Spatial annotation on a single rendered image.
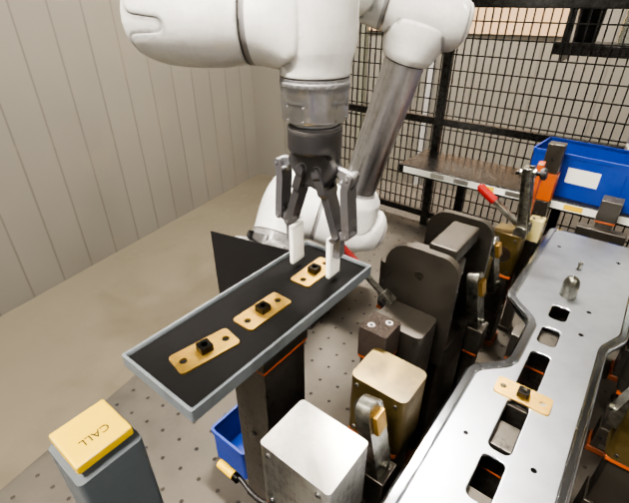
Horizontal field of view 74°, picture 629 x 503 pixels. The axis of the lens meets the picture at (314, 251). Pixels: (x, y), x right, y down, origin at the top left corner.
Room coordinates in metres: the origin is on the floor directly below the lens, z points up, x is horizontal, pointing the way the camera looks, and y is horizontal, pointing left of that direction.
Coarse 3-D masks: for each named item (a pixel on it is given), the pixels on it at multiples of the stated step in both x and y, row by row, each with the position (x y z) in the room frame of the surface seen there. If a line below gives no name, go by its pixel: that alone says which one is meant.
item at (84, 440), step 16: (80, 416) 0.29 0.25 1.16; (96, 416) 0.29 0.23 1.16; (112, 416) 0.29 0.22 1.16; (64, 432) 0.28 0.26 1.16; (80, 432) 0.28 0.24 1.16; (96, 432) 0.28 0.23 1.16; (112, 432) 0.28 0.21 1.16; (128, 432) 0.28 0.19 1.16; (64, 448) 0.26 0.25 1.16; (80, 448) 0.26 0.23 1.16; (96, 448) 0.26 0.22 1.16; (112, 448) 0.26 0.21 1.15; (80, 464) 0.24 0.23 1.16
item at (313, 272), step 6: (318, 258) 0.61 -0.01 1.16; (324, 258) 0.61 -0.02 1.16; (312, 264) 0.58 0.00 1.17; (318, 264) 0.58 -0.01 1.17; (324, 264) 0.59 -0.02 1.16; (306, 270) 0.57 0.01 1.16; (312, 270) 0.56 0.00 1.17; (318, 270) 0.57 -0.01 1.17; (324, 270) 0.57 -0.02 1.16; (294, 276) 0.56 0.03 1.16; (300, 276) 0.56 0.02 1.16; (306, 276) 0.56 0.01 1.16; (312, 276) 0.56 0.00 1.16; (318, 276) 0.56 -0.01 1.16; (300, 282) 0.54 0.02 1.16; (306, 282) 0.54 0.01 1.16; (312, 282) 0.54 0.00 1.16
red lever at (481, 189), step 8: (480, 184) 0.99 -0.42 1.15; (480, 192) 0.97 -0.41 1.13; (488, 192) 0.96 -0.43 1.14; (488, 200) 0.96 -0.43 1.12; (496, 200) 0.95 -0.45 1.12; (496, 208) 0.95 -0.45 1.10; (504, 208) 0.94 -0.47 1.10; (504, 216) 0.93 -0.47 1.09; (512, 216) 0.93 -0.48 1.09; (512, 224) 0.92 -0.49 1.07
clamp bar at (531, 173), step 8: (528, 168) 0.92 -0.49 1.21; (544, 168) 0.90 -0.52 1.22; (520, 176) 0.93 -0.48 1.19; (528, 176) 0.91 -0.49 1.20; (536, 176) 0.91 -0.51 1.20; (544, 176) 0.89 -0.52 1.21; (520, 184) 0.91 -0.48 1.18; (528, 184) 0.90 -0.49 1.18; (520, 192) 0.91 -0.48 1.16; (528, 192) 0.90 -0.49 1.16; (520, 200) 0.91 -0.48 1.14; (528, 200) 0.90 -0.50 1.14; (520, 208) 0.90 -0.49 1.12; (528, 208) 0.90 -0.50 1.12; (520, 216) 0.90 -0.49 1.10; (528, 216) 0.92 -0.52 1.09; (520, 224) 0.90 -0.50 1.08; (528, 224) 0.91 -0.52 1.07; (528, 232) 0.91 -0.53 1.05
